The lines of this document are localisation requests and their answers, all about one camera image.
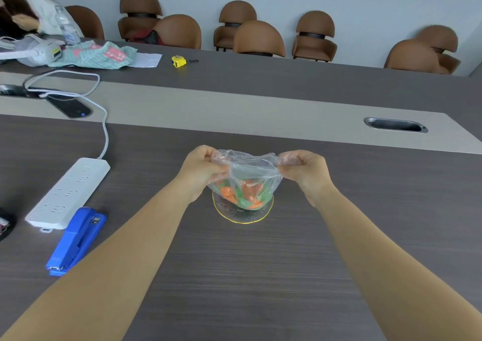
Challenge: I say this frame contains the person's left hand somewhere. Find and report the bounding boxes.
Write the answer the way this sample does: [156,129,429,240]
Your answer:
[176,145,230,204]

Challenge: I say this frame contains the person's left forearm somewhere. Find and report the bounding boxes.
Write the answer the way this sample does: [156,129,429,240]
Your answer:
[0,181,196,341]

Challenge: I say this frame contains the clear water bottle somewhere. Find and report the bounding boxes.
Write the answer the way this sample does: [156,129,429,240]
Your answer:
[54,5,82,46]

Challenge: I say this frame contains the black flat device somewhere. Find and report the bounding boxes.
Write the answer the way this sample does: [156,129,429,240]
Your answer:
[0,84,30,99]

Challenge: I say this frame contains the metal cable grommet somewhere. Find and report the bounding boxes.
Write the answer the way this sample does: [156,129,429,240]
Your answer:
[363,117,429,134]

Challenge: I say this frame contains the yellow tape measure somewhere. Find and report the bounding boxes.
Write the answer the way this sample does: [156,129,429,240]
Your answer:
[171,55,199,69]

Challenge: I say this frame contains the black round object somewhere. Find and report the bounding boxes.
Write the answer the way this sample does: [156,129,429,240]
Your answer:
[0,207,17,242]

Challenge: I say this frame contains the white paper sheet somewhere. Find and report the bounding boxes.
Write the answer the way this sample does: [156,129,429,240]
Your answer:
[128,52,163,69]

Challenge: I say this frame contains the person's right hand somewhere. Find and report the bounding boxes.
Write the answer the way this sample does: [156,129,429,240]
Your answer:
[278,150,334,207]

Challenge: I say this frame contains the clear plastic bag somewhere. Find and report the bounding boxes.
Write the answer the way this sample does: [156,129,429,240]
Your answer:
[207,149,284,211]

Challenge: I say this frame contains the orange and green candies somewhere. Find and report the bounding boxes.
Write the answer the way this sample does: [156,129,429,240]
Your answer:
[215,179,266,210]

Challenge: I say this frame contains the row of brown chairs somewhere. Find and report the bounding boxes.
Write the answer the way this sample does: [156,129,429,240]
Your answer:
[64,0,461,75]

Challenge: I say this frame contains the person's right forearm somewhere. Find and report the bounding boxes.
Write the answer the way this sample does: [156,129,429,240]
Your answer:
[314,186,482,341]

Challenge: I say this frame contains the blue stapler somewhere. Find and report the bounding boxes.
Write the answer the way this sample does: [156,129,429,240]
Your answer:
[46,207,108,277]

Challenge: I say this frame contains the white power strip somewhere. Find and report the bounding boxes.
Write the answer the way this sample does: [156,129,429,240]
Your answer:
[25,158,111,232]

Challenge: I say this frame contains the white handheld device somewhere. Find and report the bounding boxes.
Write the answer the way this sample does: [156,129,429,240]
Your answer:
[0,35,63,67]

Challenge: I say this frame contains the black smartphone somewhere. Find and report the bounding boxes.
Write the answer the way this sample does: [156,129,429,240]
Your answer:
[45,95,93,120]

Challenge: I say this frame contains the glass plate with yellow rim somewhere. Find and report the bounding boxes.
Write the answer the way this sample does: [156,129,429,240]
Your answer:
[212,192,274,225]

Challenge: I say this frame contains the green patterned bag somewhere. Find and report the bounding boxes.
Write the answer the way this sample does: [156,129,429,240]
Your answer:
[49,40,138,70]

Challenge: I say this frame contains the white power cable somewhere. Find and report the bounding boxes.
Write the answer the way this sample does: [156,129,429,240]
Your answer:
[23,70,110,160]

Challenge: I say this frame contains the red and black bag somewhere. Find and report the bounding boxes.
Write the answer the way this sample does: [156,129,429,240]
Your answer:
[131,29,164,46]

